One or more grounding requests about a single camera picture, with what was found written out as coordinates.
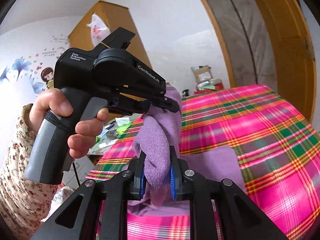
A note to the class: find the patterned side table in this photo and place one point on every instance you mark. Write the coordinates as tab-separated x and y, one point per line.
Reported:
108	137

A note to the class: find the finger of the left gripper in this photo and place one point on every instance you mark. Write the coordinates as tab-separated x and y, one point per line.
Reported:
129	107
165	103

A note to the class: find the white plastic bag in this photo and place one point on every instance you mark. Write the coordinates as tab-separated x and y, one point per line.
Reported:
98	29

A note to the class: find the brown cardboard box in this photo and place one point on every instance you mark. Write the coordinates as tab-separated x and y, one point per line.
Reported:
202	73

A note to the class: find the pink plaid bed sheet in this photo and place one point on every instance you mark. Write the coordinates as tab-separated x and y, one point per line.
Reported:
277	150

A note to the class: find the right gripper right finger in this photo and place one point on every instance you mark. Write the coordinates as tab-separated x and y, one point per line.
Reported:
212	184

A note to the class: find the cartoon couple wall sticker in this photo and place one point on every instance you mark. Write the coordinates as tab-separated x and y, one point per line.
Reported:
47	76

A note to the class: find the grey door curtain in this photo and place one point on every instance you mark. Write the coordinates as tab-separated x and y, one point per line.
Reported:
247	41

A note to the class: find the person's left forearm sleeve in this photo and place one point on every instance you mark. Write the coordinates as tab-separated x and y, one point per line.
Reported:
24	203

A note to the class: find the purple fleece garment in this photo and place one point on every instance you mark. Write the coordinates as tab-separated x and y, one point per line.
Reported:
161	129

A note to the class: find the wooden door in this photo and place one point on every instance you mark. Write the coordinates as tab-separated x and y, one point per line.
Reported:
293	53

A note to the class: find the green tissue pack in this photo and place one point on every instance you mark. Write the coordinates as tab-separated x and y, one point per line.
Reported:
123	124

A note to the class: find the person's left hand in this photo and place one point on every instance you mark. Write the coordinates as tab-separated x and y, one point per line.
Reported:
85	131

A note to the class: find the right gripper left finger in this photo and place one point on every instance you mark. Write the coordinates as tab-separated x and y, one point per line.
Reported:
97	206

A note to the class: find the black spray bottle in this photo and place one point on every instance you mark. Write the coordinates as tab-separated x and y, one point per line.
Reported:
185	93

